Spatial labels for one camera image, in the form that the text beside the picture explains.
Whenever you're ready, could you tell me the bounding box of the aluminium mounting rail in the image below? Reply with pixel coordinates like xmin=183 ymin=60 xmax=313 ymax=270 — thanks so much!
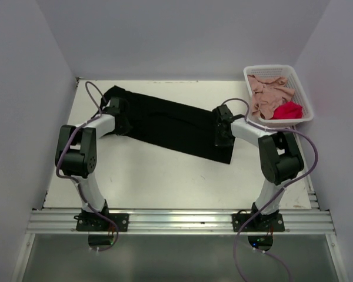
xmin=25 ymin=209 xmax=335 ymax=235

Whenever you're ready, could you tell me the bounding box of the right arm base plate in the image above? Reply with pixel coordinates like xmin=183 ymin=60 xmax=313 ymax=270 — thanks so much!
xmin=231 ymin=213 xmax=285 ymax=233

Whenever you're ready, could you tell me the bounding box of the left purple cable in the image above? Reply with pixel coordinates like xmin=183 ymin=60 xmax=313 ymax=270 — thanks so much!
xmin=55 ymin=80 xmax=118 ymax=252

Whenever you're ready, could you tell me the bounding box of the purple cable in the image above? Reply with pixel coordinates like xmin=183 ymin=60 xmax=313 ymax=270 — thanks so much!
xmin=55 ymin=80 xmax=118 ymax=252
xmin=222 ymin=98 xmax=319 ymax=282

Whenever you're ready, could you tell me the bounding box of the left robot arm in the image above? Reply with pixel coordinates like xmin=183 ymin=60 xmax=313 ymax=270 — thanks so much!
xmin=55 ymin=97 xmax=132 ymax=232

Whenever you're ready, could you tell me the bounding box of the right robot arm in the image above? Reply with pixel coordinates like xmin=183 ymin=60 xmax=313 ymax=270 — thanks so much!
xmin=212 ymin=105 xmax=304 ymax=232

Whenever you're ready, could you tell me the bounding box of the white plastic basket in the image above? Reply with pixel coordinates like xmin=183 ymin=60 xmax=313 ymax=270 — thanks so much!
xmin=243 ymin=65 xmax=314 ymax=127

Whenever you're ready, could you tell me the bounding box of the red t shirt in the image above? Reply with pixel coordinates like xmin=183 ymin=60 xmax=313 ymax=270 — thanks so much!
xmin=272 ymin=102 xmax=303 ymax=120

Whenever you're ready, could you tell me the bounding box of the black t shirt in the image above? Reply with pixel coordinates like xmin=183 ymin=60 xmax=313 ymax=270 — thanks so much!
xmin=99 ymin=86 xmax=234 ymax=164

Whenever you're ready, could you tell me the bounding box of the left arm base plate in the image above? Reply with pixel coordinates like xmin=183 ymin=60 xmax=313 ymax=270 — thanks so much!
xmin=74 ymin=213 xmax=129 ymax=232

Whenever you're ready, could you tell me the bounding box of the beige t shirt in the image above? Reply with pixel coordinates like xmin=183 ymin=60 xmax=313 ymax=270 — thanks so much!
xmin=247 ymin=75 xmax=295 ymax=120

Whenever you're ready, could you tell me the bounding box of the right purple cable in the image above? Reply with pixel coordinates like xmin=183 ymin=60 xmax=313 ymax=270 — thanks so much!
xmin=222 ymin=98 xmax=319 ymax=282

